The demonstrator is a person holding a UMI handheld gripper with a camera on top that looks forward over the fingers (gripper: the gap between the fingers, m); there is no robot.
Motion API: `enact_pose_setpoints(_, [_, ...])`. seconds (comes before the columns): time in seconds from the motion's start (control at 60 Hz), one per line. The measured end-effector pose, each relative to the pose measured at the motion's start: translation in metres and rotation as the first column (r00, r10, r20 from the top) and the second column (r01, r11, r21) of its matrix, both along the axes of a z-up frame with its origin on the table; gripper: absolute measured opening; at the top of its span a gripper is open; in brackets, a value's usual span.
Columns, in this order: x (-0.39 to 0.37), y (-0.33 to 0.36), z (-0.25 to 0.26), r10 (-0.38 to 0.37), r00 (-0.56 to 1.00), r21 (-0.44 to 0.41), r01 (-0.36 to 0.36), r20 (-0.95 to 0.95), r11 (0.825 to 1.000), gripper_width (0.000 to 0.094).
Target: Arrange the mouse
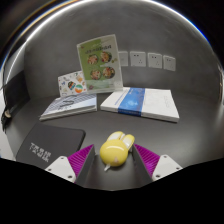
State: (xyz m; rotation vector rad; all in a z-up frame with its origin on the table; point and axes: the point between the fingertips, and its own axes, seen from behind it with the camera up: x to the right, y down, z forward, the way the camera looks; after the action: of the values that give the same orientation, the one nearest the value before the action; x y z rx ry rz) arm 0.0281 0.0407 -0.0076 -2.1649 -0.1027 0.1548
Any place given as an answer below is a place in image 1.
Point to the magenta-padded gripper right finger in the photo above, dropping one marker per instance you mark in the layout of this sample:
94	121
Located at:
166	166

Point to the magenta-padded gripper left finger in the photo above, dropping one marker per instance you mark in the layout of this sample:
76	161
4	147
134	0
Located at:
60	166

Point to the yellow rabbit-shaped computer mouse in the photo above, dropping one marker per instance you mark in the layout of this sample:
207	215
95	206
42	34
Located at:
115	150

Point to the black mouse pad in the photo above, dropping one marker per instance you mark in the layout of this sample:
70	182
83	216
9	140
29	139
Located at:
46	141

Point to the grey patterned book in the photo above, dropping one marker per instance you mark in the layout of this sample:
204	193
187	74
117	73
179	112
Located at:
70	105

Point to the white book with blue band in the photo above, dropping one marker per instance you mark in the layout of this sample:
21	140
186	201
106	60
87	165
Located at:
150	105

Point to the small colourful printed card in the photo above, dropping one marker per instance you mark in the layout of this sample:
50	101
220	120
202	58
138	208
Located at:
70	85

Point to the green menu sign stand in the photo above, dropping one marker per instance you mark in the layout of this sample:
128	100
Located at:
100	63

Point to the white wall socket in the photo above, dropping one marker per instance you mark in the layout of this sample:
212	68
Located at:
155	60
138	58
169	63
124	58

